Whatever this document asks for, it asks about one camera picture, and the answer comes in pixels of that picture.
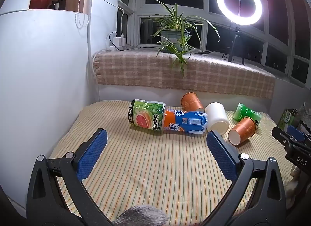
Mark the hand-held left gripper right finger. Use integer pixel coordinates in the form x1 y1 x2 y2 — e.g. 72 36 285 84
202 130 287 226

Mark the plaid blanket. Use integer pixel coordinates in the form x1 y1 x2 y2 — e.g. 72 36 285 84
93 51 275 99

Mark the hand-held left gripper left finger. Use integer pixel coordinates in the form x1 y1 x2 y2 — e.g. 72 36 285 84
26 128 108 226

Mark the white ring light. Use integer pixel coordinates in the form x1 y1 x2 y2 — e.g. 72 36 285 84
216 0 263 26

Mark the white bead cord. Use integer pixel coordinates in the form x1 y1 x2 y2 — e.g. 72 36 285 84
75 0 89 29

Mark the striped bed sheet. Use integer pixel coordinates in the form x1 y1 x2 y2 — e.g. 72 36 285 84
47 100 295 222

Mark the green grapefruit print cup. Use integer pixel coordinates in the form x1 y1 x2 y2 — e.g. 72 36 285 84
128 99 166 135

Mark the green carton box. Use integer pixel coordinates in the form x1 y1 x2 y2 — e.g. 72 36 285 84
278 109 299 130

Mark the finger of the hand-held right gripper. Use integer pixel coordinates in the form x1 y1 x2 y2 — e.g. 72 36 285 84
272 125 308 144

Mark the white power adapter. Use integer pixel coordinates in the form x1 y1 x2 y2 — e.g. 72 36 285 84
112 35 126 47

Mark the green paper cup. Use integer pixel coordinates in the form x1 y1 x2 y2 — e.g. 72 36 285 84
232 103 261 126

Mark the white cabinet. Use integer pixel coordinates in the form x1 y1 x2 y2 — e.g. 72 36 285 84
0 9 94 210

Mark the blue and orange cup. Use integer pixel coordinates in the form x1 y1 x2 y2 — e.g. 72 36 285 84
162 108 209 134

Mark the potted spider plant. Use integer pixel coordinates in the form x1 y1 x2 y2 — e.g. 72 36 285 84
142 0 220 78

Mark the black cable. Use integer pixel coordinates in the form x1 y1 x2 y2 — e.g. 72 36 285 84
107 31 117 50

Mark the white cup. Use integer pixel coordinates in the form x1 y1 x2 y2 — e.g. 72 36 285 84
205 102 230 135

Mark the orange paper cup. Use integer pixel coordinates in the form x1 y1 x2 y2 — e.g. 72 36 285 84
228 117 257 146
180 92 205 112

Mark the black tripod stand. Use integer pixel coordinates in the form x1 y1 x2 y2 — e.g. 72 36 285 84
228 25 245 65

